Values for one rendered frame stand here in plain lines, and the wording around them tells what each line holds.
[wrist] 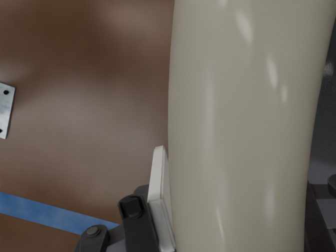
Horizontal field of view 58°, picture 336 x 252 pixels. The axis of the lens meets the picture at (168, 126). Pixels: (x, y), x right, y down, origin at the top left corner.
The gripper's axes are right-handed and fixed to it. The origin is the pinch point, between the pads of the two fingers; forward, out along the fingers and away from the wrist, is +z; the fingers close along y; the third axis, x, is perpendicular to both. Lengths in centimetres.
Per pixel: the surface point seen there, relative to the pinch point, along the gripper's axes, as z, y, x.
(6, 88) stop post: 88, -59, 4
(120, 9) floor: 86, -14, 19
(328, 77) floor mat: 79, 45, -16
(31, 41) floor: 88, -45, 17
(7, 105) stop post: 88, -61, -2
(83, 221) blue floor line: 86, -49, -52
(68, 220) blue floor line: 87, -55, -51
